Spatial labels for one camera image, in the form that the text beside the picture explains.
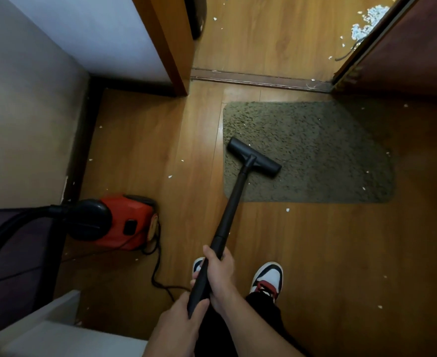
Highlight person's right hand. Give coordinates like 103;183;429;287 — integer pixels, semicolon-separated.
190;245;242;315

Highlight person's left hand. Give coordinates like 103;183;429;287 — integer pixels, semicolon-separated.
149;292;211;351

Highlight black vacuum wand with nozzle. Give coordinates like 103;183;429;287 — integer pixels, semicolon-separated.
187;136;282;319

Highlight person's left forearm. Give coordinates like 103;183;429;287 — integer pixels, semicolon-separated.
143;336;200;357

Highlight person's right forearm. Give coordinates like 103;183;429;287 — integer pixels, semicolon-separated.
218;291;305;357

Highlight person's left sneaker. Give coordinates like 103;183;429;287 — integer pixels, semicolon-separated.
192;257;206;280

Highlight person's sneaker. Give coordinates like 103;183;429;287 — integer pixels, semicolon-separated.
248;262;284;302
192;257;206;280

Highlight person's black trousers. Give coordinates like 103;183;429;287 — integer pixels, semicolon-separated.
194;291;310;357

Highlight person's right sneaker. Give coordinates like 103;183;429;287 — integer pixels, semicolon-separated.
248;262;284;302

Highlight red vacuum cleaner body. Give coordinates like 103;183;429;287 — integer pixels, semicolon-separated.
67;195;160;252

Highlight white furniture edge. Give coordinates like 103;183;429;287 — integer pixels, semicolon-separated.
0;289;148;357

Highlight grey-green shaggy floor mat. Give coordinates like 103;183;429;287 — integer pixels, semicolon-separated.
222;101;396;204

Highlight brown door threshold strip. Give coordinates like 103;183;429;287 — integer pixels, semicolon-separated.
190;67;333;93

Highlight dark purple chair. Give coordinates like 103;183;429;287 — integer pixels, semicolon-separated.
0;208;68;342

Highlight pile of white paper scraps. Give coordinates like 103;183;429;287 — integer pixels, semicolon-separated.
350;5;390;42

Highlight dark brown door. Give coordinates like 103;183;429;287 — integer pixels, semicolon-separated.
332;0;437;101

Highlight black power cable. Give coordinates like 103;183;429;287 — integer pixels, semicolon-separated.
139;221;191;302

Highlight black vacuum hose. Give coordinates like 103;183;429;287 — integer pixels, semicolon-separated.
0;205;71;288

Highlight wooden door frame post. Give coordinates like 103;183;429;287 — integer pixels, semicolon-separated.
131;0;195;97

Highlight black object behind frame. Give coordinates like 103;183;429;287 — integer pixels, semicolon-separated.
183;0;208;40

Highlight thin grey cable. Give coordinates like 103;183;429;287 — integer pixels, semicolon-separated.
334;36;365;62

